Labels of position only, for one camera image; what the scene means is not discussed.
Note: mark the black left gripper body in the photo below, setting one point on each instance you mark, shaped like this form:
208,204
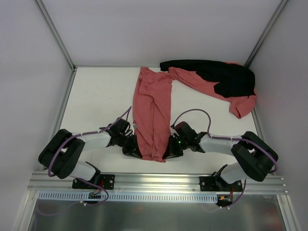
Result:
131,148

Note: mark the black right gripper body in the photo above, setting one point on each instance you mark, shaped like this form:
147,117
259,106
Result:
174,149

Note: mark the pink t-shirt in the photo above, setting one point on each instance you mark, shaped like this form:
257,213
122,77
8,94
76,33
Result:
240,106
152,113

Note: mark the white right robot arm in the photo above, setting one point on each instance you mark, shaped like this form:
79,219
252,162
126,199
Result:
255,159

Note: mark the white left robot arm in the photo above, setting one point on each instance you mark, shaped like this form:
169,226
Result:
62,153

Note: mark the black t-shirt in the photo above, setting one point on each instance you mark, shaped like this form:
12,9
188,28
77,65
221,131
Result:
233,78

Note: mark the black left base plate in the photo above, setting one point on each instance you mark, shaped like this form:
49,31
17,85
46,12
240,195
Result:
105,181

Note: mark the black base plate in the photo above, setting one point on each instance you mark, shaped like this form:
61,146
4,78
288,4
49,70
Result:
105,181
217,184

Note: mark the white slotted cable duct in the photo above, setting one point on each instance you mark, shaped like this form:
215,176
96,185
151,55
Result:
130,197

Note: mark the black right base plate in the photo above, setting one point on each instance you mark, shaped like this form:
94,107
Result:
217,184

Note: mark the left side aluminium rail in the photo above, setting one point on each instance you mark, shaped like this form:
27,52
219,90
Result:
63,104

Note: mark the aluminium rail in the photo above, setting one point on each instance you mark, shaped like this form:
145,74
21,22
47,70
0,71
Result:
164,183
258,125
63,104

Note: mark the right side aluminium rail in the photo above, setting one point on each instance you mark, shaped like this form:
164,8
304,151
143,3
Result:
258,125

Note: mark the aluminium front rail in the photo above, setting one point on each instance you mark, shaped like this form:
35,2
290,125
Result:
164,183

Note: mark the left aluminium frame post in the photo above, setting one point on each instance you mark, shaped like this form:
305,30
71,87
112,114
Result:
54,32

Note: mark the aluminium frame post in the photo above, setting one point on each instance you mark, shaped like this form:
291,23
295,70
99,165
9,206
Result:
54,32
266,31

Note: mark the right aluminium frame post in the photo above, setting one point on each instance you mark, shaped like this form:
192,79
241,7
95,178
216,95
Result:
266,31

